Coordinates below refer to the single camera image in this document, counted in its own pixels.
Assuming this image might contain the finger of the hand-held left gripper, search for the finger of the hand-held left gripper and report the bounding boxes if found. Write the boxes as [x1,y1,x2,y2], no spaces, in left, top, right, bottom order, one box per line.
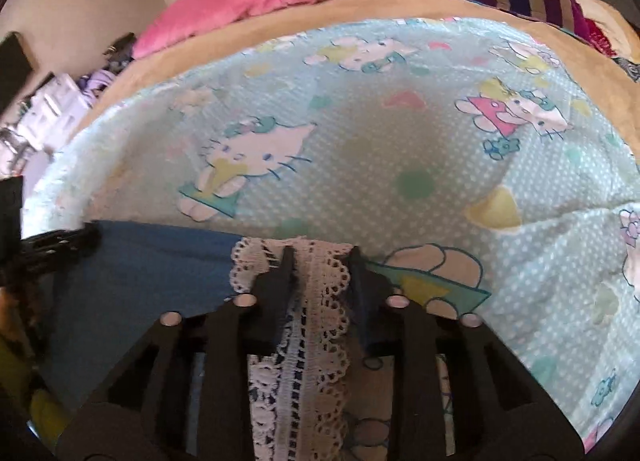
[20,222,102,268]

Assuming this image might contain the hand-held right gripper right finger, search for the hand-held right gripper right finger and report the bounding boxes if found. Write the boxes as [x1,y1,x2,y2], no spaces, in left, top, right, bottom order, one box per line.
[344,246,557,461]

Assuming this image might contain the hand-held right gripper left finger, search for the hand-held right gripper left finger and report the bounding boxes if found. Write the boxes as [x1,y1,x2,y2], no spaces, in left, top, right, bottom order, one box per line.
[85,245,301,461]

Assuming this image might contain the blue pants with lace trim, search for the blue pants with lace trim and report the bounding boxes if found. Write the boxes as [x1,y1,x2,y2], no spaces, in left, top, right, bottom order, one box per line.
[37,220,391,461]

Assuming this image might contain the person's left forearm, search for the person's left forearm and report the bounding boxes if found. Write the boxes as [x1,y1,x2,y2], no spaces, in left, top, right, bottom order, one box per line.
[0,285,38,343]

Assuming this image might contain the white drawer cabinet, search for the white drawer cabinet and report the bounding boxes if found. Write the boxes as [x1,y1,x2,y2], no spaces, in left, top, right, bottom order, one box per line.
[0,71,94,178]

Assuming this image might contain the black monitor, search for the black monitor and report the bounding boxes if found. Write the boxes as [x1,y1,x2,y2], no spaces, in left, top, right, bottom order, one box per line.
[0,32,39,112]

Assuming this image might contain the cartoon cat printed blanket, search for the cartoon cat printed blanket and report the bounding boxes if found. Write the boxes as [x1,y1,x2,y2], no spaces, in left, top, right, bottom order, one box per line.
[22,16,640,454]

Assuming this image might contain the person's yellow green top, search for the person's yellow green top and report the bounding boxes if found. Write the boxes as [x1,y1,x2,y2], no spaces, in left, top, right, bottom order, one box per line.
[0,341,71,444]

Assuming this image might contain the heap of clothes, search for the heap of clothes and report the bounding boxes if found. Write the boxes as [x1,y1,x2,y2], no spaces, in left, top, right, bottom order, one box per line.
[75,32,139,98]

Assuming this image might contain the tan bed blanket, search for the tan bed blanket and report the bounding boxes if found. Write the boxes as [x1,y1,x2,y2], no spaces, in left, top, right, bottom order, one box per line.
[107,0,640,154]

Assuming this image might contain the pile of mixed cloths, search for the pile of mixed cloths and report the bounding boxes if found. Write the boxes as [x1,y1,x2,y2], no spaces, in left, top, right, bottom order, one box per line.
[570,0,640,84]

